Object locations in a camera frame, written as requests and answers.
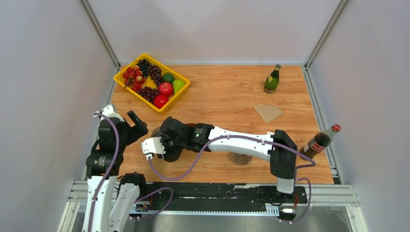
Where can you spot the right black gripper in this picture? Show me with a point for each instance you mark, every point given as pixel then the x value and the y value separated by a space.
pixel 164 140

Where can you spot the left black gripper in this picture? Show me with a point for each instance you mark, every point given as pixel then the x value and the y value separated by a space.
pixel 139 129

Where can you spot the blue ribbed glass dripper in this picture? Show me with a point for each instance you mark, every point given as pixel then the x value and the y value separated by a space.
pixel 156 132

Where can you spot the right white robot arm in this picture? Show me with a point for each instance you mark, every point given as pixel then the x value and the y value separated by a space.
pixel 277 148

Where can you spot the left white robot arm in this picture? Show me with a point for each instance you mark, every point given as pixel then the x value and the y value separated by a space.
pixel 110 197

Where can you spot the brown coffee server pot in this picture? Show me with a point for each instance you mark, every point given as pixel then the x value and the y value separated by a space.
pixel 172 156

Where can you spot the brown paper coffee filter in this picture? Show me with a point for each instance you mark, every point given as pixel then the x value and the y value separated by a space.
pixel 268 112

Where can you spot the small dark grape bunch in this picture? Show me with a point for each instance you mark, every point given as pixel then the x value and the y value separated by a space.
pixel 148 93

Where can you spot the red tomato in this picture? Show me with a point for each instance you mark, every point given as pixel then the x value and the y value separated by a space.
pixel 160 101

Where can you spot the red apple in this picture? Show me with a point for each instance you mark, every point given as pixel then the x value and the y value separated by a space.
pixel 166 89

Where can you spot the yellow plastic fruit tray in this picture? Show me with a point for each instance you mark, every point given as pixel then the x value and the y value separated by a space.
pixel 118 78

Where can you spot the green pear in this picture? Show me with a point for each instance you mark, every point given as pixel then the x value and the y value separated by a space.
pixel 178 85

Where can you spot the dark purple grape bunch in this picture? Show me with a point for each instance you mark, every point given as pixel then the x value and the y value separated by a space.
pixel 152 71

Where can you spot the green lime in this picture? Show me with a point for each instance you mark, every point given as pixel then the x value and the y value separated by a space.
pixel 168 77

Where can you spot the clear ribbed glass pitcher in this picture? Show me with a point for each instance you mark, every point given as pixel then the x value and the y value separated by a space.
pixel 240 159

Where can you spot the green glass bottle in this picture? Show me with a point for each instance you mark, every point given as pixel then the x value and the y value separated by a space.
pixel 272 80

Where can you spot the cola bottle red cap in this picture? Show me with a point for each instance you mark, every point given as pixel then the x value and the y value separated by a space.
pixel 320 142

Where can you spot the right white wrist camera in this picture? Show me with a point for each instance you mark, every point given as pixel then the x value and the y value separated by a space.
pixel 152 146

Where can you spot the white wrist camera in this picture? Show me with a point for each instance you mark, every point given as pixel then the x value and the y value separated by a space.
pixel 152 146
pixel 108 111

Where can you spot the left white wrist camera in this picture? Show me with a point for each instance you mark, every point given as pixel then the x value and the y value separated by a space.
pixel 108 111

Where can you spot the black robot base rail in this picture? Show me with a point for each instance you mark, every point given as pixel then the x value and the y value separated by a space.
pixel 220 199

